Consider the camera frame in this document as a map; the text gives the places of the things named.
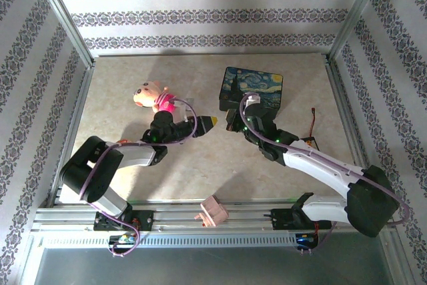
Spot pink plastic block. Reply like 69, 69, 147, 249
194, 194, 230, 228

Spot aluminium side rail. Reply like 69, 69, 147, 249
323, 54, 381, 206
46, 64, 96, 208

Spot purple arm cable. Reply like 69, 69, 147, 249
78, 97, 198, 259
239, 93, 410, 256

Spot thin red wire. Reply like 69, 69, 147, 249
309, 107, 318, 139

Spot starry night painting box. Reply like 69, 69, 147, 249
218, 66, 284, 113

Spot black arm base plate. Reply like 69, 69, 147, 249
270, 208, 321, 231
93, 210, 155, 232

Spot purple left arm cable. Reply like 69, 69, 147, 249
78, 97, 198, 259

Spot aluminium rear rail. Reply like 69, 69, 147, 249
93, 51, 330, 59

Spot small circuit board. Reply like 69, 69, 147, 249
296, 232, 320, 246
109, 233, 138, 246

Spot grey metal panel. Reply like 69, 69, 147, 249
31, 246, 398, 285

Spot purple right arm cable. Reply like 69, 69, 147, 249
239, 93, 410, 256

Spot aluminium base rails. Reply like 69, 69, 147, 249
31, 200, 393, 232

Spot pink pig plush toy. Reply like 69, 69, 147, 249
133, 79, 177, 114

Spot aluminium frame post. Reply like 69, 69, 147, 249
28, 0, 97, 69
327, 0, 393, 62

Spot slotted grey cable duct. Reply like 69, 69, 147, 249
36, 233, 301, 249

